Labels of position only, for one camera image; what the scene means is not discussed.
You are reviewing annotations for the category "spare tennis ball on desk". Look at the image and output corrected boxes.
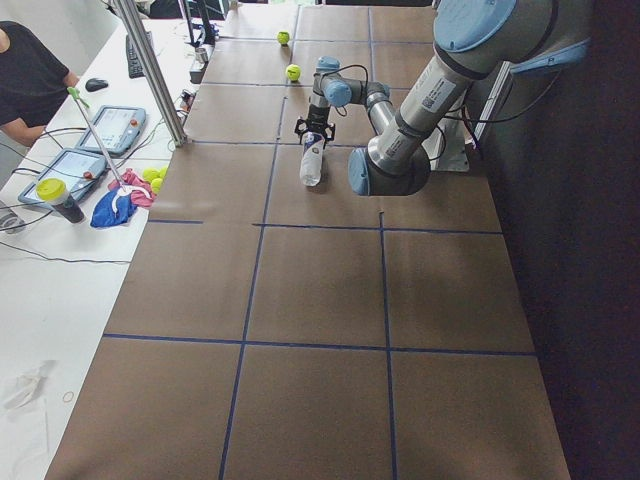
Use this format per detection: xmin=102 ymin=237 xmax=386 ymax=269
xmin=142 ymin=168 xmax=160 ymax=183

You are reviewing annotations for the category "teach pendant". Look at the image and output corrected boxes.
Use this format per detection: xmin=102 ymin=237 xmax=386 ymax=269
xmin=92 ymin=105 xmax=146 ymax=158
xmin=18 ymin=148 xmax=107 ymax=205

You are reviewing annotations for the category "aluminium frame post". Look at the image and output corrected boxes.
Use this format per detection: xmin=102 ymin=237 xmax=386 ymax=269
xmin=114 ymin=0 xmax=187 ymax=147

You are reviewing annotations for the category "cup with yellow lid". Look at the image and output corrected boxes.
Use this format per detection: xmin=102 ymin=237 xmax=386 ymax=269
xmin=36 ymin=178 xmax=85 ymax=224

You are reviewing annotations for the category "yellow tennis ball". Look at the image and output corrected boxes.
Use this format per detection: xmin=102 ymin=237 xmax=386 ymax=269
xmin=285 ymin=64 xmax=301 ymax=82
xmin=276 ymin=30 xmax=290 ymax=46

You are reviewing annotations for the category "white crumpled tissue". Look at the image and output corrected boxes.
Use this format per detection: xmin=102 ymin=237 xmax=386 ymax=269
xmin=1 ymin=360 xmax=57 ymax=411

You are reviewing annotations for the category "far teach pendant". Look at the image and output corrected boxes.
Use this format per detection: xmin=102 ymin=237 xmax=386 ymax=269
xmin=92 ymin=105 xmax=146 ymax=158

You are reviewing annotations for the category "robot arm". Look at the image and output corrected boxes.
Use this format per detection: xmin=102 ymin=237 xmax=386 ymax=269
xmin=295 ymin=1 xmax=593 ymax=196

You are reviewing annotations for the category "small metal cup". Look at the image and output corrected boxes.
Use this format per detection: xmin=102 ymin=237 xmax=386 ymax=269
xmin=194 ymin=47 xmax=209 ymax=64

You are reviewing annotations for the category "person in black shirt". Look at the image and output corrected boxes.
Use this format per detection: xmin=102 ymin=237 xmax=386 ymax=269
xmin=1 ymin=21 xmax=79 ymax=147

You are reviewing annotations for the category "black computer monitor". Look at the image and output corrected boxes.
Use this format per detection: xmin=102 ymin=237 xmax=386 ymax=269
xmin=181 ymin=0 xmax=216 ymax=47

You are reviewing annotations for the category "pink cloth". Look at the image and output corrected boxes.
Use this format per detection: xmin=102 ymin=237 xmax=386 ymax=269
xmin=108 ymin=168 xmax=156 ymax=212

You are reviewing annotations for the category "blue cloth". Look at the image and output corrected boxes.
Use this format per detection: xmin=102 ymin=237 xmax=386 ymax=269
xmin=90 ymin=191 xmax=137 ymax=228

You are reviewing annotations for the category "black keyboard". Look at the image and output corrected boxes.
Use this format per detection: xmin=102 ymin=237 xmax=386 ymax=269
xmin=125 ymin=35 xmax=144 ymax=79

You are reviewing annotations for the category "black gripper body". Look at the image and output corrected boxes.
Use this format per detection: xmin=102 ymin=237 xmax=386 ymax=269
xmin=306 ymin=104 xmax=330 ymax=131

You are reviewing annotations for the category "black computer mouse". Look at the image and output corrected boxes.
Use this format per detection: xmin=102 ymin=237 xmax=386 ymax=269
xmin=85 ymin=78 xmax=109 ymax=92

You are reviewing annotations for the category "near teach pendant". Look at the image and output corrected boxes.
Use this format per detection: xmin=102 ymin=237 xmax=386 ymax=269
xmin=18 ymin=148 xmax=107 ymax=205

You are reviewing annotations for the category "clear tennis ball can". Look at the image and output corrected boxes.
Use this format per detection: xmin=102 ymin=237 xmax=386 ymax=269
xmin=299 ymin=131 xmax=325 ymax=187

